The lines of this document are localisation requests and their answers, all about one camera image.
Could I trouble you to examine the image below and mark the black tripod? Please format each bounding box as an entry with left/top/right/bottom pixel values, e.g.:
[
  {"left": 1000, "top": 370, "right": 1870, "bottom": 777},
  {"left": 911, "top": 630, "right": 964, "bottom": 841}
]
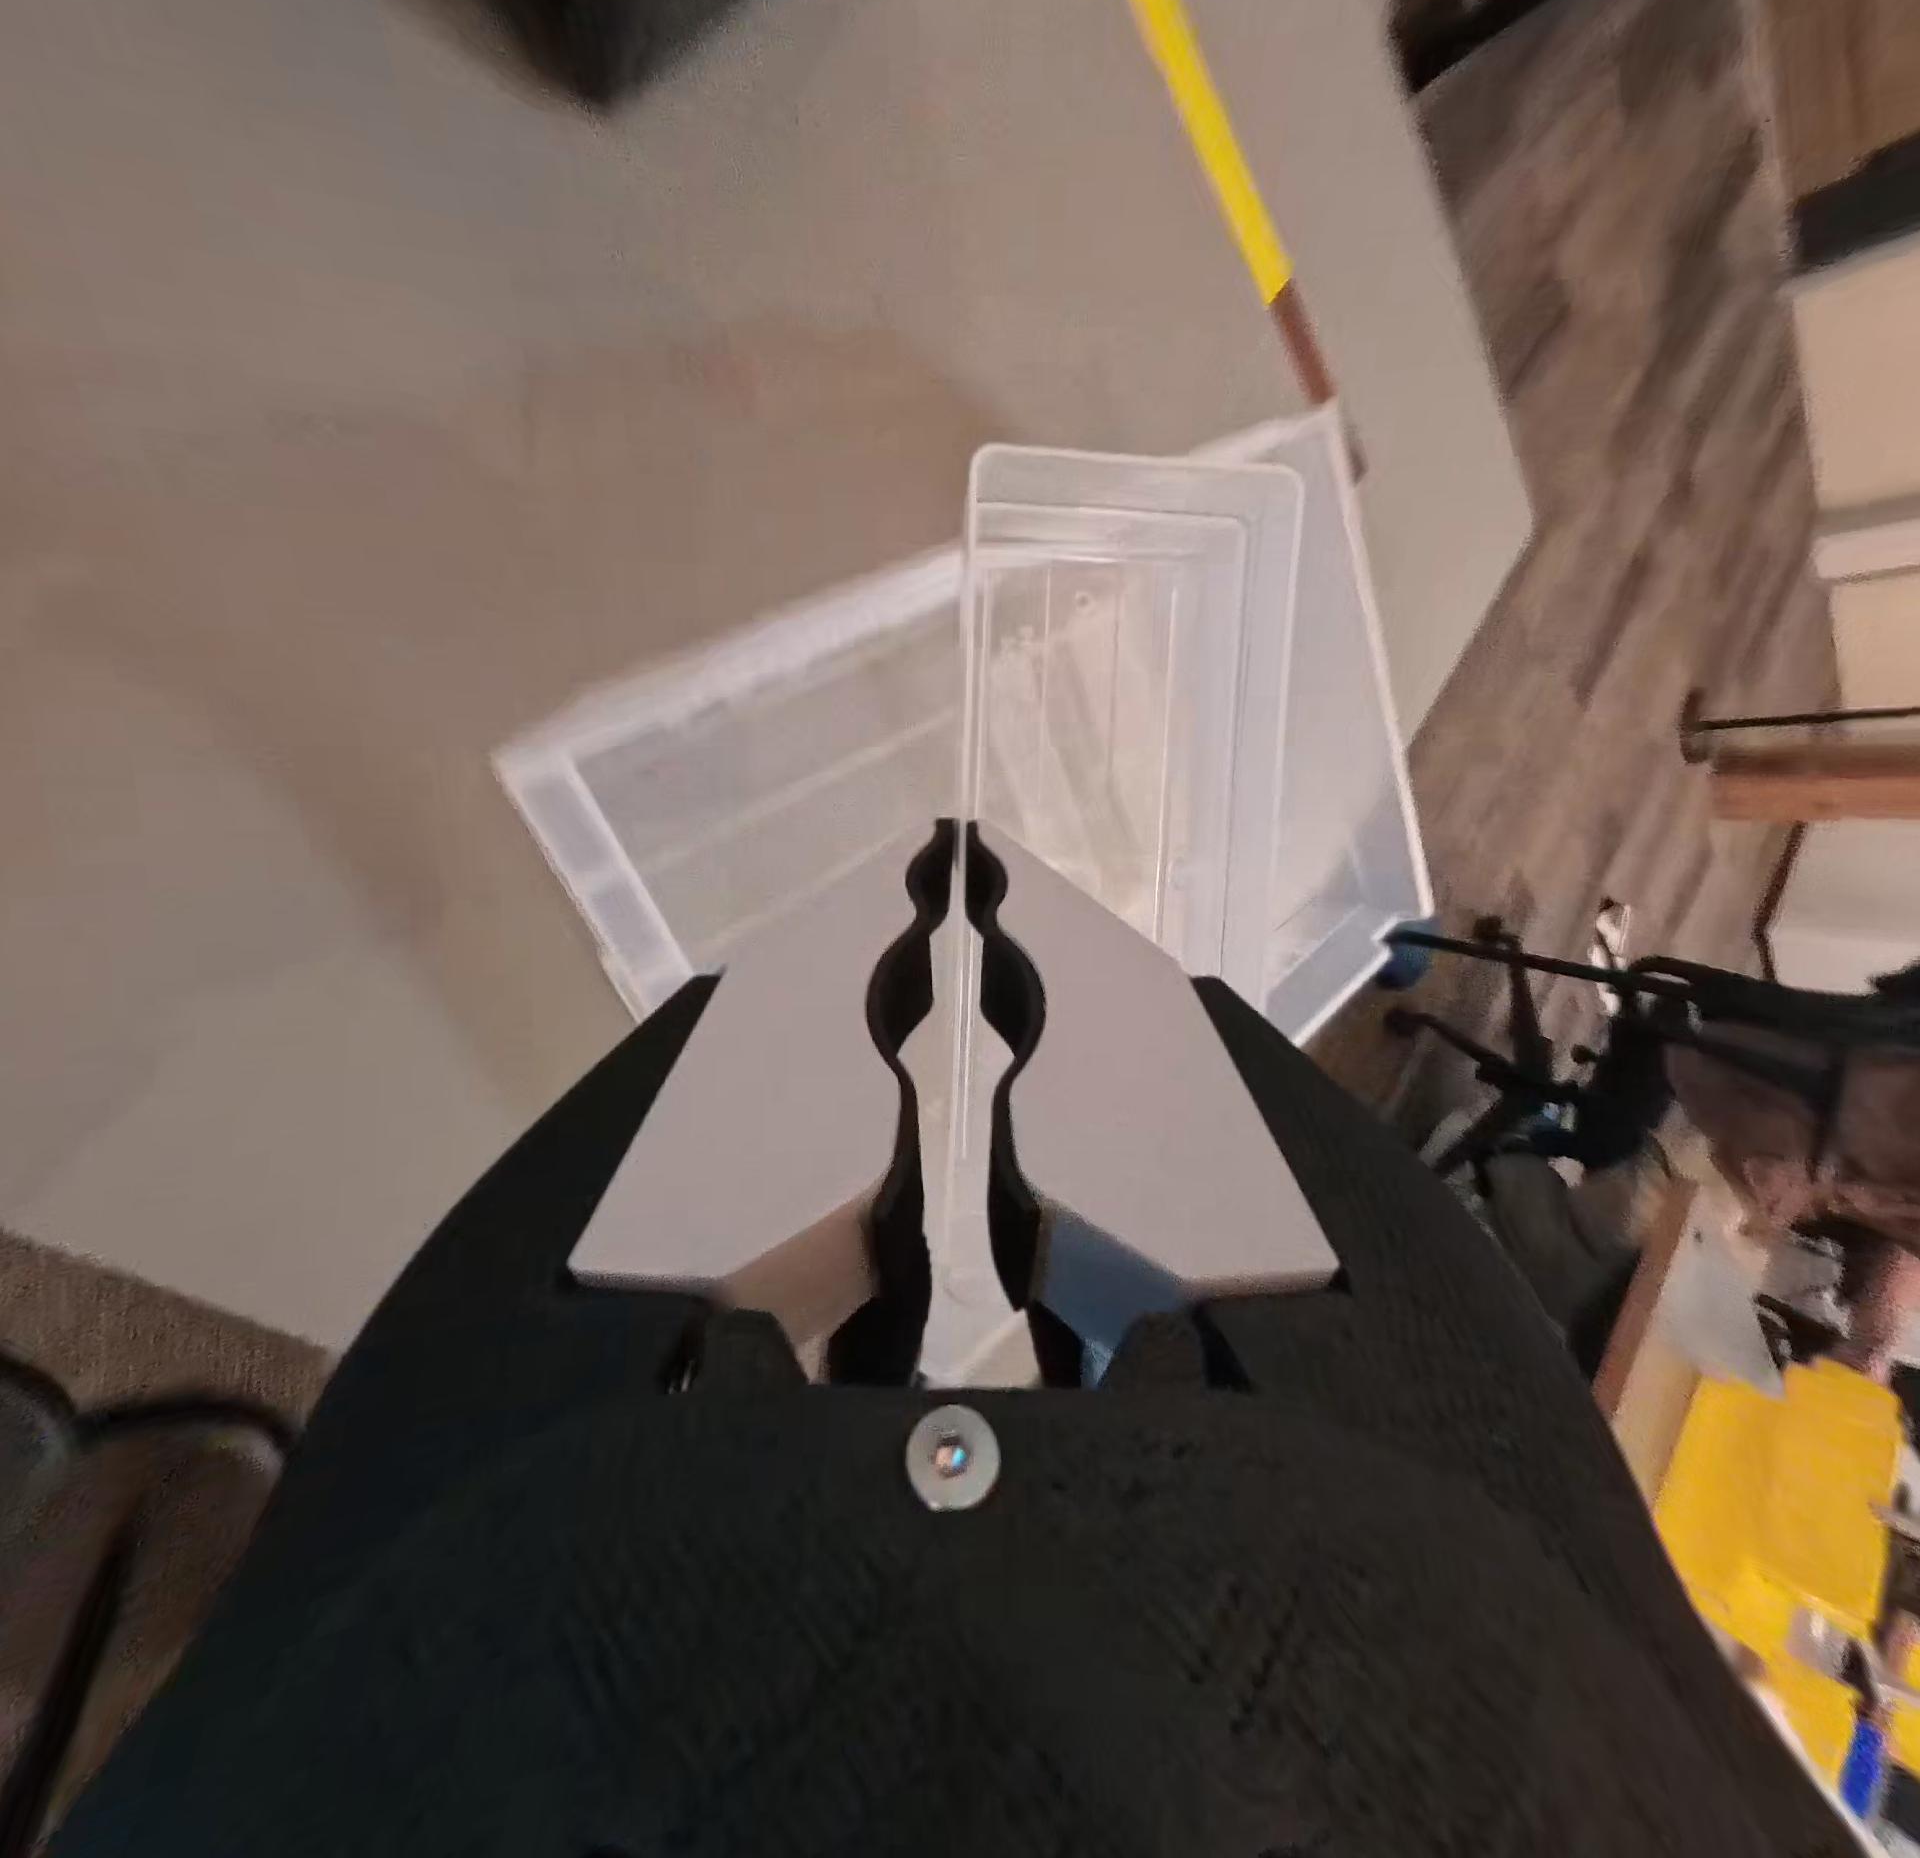
[{"left": 1387, "top": 905, "right": 1920, "bottom": 1187}]

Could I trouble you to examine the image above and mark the wooden table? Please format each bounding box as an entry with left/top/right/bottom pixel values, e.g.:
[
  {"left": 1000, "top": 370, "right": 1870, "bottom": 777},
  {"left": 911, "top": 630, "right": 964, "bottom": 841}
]
[{"left": 1680, "top": 695, "right": 1920, "bottom": 828}]

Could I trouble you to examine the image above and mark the clear plastic drawer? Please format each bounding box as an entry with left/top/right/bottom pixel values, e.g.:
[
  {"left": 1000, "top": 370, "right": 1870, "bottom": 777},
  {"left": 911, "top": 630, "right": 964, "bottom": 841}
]
[{"left": 918, "top": 445, "right": 1311, "bottom": 1389}]

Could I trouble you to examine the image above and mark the dark blurred object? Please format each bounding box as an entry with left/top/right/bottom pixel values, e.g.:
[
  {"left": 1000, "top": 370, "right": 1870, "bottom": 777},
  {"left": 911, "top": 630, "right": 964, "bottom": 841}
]
[{"left": 450, "top": 0, "right": 843, "bottom": 109}]

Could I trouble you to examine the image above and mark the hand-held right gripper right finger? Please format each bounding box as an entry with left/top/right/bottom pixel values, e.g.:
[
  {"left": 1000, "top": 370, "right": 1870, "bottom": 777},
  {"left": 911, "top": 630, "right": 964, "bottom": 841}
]
[{"left": 966, "top": 821, "right": 1344, "bottom": 1393}]

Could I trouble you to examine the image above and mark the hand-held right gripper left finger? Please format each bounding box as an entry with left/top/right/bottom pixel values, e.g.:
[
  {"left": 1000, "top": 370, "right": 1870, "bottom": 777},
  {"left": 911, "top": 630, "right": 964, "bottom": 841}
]
[{"left": 567, "top": 821, "right": 963, "bottom": 1389}]

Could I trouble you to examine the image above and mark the yellow stack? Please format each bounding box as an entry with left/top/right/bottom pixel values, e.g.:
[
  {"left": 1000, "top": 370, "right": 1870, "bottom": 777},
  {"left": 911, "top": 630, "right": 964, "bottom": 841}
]
[{"left": 1656, "top": 1355, "right": 1911, "bottom": 1793}]

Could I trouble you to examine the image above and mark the yellow and brown pole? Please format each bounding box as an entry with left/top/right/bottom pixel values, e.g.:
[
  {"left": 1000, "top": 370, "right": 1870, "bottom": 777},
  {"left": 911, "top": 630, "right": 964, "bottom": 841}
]
[{"left": 1103, "top": 0, "right": 1370, "bottom": 481}]

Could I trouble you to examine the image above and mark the large clear plastic bin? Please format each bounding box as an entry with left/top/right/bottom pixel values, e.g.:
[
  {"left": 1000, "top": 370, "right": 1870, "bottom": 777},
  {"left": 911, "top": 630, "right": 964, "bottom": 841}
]
[{"left": 493, "top": 401, "right": 1441, "bottom": 1051}]

